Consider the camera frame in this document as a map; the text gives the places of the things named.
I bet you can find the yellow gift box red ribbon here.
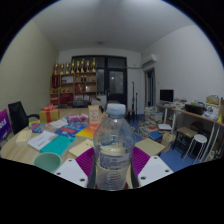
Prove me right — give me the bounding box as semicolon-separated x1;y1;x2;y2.
39;104;61;124

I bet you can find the black tripod stand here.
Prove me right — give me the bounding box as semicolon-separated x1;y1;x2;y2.
131;81;140;115

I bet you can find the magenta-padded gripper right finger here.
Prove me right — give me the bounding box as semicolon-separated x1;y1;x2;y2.
129;146;174;189

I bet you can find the dark wooden stool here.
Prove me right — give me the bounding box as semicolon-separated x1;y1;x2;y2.
173;126;198;158

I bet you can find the white booklet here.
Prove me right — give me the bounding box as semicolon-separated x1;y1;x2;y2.
27;130;59;152

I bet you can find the teal book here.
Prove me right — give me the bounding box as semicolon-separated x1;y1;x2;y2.
39;134;72;157

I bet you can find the black framed glass door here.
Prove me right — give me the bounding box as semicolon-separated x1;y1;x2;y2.
71;55;128;106

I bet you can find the flat cardboard box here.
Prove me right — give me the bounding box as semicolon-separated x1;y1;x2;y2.
134;137;166;157

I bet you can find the purple sign board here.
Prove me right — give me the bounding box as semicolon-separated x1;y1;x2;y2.
0;108;13;143

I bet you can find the white wall air conditioner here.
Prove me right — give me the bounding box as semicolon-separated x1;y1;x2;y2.
142;53;158;69

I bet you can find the orange book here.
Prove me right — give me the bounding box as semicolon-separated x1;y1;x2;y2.
75;123;100;139

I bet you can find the stack of books on floor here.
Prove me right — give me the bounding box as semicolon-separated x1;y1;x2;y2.
143;106;164;134

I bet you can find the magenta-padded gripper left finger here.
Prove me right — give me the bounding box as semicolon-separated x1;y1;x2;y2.
53;146;97;189

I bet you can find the wooden shelf unit with trophies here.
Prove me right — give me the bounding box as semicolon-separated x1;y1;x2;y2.
49;58;98;106

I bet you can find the black computer monitor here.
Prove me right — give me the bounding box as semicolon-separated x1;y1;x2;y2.
159;89;175;103

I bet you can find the tan upright cardboard box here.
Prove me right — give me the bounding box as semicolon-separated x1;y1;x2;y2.
87;104;103;126

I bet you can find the black office chair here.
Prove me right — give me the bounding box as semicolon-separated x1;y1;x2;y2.
7;100;40;135

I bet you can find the beige notebook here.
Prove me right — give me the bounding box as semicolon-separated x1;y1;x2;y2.
15;129;33;146

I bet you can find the pink packet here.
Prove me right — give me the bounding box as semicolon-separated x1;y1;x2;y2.
65;113;89;124

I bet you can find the white round stool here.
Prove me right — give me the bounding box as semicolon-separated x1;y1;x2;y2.
182;133;208;161

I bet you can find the clear plastic water bottle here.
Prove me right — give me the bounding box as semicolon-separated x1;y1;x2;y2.
92;103;137;191

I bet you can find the pale green cup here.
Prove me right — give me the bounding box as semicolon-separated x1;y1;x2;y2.
33;152;63;174

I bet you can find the blue book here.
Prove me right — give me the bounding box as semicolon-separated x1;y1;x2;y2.
54;121;88;138

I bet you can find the wooden side desk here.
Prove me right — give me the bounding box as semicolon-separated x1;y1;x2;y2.
156;101;224;161

